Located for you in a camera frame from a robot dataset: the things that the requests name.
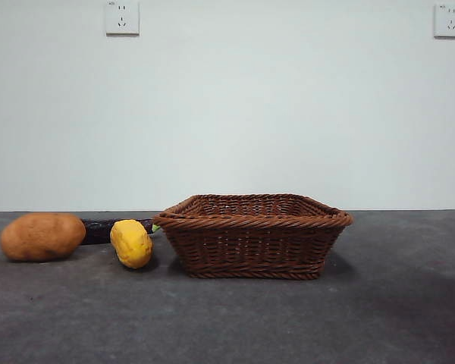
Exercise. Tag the brown wicker basket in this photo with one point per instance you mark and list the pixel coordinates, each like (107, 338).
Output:
(250, 246)

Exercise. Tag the yellow corn cob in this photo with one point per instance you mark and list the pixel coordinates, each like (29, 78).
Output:
(130, 244)

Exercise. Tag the purple eggplant green stem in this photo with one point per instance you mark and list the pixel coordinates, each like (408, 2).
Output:
(96, 231)

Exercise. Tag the brown potato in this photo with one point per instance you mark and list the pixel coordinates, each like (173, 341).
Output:
(41, 237)

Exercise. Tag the white wall socket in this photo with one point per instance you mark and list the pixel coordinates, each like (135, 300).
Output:
(122, 19)
(449, 21)

